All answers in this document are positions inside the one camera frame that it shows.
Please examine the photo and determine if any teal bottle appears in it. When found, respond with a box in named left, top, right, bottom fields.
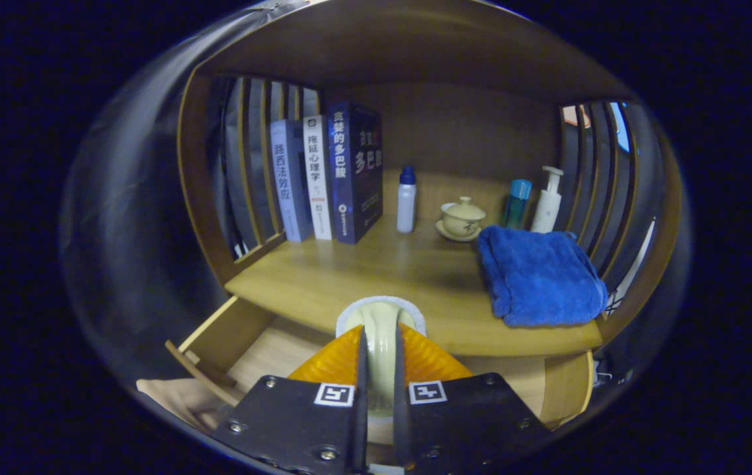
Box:
left=503, top=179, right=533, bottom=230

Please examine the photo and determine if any cream lidded teacup with saucer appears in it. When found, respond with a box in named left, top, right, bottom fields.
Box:
left=435, top=196, right=486, bottom=242

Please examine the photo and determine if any light blue book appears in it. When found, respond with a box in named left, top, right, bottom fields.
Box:
left=270, top=119, right=314, bottom=243

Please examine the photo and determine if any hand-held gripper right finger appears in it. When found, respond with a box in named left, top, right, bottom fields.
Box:
left=392, top=323, right=538, bottom=472

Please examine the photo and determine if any white pump bottle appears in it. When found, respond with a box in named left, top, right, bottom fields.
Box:
left=531, top=166, right=565, bottom=234

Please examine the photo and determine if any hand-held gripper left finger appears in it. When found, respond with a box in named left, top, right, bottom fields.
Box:
left=214, top=325, right=370, bottom=474

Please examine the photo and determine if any white bottle with blue cap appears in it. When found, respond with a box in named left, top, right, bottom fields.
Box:
left=396, top=165, right=417, bottom=234

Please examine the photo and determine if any wooden cabinet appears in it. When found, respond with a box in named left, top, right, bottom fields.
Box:
left=175, top=0, right=683, bottom=429

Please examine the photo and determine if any dark blue book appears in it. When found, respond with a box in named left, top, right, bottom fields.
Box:
left=327, top=101, right=383, bottom=245

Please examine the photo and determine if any wooden countertop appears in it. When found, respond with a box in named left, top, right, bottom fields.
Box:
left=224, top=211, right=604, bottom=358

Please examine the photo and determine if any white book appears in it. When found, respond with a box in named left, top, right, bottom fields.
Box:
left=303, top=115, right=334, bottom=241

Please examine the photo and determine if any cream handled white scrub brush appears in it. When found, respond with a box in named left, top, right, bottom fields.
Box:
left=336, top=296, right=427, bottom=418

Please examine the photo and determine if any wooden drawer with black knob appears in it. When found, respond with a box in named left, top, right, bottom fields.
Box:
left=165, top=296, right=594, bottom=462

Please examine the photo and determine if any blue towel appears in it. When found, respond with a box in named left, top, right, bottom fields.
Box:
left=477, top=226, right=609, bottom=328

